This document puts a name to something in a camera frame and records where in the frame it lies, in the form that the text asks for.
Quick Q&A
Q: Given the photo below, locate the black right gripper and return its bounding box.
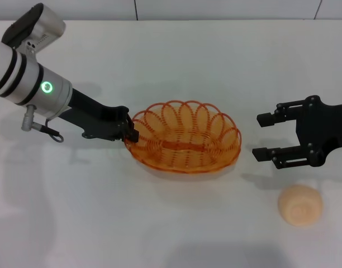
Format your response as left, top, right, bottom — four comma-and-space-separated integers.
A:
251, 94, 342, 170

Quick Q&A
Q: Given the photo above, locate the orange plastic woven basket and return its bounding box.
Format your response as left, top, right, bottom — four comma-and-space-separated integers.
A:
125, 99, 242, 174

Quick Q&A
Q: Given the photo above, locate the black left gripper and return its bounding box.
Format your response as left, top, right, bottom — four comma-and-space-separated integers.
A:
60, 88, 140, 143

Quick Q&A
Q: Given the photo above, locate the pale orange foam bun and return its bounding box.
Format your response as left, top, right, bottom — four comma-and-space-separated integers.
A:
277, 184, 324, 226

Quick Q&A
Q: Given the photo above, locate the grey cable with connector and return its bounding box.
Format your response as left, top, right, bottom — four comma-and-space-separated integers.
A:
21, 104, 64, 143

